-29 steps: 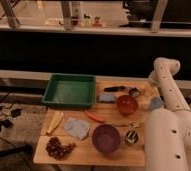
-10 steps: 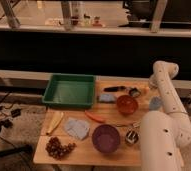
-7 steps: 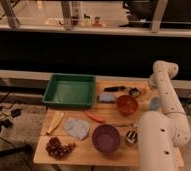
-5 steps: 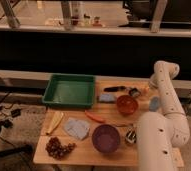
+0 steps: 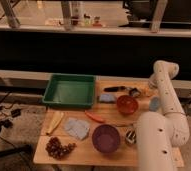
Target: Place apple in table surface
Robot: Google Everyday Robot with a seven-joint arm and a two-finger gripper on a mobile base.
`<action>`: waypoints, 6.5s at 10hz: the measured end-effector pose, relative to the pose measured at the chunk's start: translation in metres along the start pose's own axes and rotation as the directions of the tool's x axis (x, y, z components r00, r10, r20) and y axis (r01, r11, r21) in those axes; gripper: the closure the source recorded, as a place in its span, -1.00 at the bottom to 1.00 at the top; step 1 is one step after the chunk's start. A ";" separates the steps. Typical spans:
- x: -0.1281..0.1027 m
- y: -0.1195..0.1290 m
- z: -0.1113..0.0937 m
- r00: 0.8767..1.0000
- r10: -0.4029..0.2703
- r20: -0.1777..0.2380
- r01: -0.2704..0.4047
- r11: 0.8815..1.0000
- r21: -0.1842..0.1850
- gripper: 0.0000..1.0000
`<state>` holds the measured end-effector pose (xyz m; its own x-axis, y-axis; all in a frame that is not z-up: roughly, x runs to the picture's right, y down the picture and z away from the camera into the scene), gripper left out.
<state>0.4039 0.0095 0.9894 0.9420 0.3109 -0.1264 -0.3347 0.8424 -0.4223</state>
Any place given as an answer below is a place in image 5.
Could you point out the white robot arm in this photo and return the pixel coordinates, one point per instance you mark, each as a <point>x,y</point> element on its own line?
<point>158,133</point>

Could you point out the blue sponge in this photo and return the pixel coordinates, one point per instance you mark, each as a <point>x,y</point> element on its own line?
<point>107,98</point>

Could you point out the green plastic tray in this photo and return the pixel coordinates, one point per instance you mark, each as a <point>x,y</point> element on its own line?
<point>70,91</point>

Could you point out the orange bowl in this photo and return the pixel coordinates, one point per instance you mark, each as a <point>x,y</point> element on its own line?
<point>126,104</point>

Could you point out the small dark metal object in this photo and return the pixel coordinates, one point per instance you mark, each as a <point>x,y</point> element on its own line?
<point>134,92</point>

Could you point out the light blue cloth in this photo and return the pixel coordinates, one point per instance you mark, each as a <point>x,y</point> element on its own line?
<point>77,128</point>

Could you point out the yellow banana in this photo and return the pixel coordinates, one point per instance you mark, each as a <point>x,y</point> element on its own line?
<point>57,117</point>

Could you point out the metal fork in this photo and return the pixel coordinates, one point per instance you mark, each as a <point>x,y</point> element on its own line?
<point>124,125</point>

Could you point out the purple bowl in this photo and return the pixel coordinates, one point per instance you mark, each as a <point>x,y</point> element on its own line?
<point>106,138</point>

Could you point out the blue cup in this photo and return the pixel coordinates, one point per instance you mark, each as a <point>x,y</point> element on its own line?
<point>154,104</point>

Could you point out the small metal can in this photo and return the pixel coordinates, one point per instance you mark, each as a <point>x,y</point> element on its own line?
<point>130,138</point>

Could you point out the bunch of red grapes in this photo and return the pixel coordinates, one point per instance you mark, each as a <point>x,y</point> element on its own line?
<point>57,150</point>

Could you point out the black handled tool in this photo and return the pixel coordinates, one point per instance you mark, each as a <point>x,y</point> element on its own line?
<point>114,89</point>

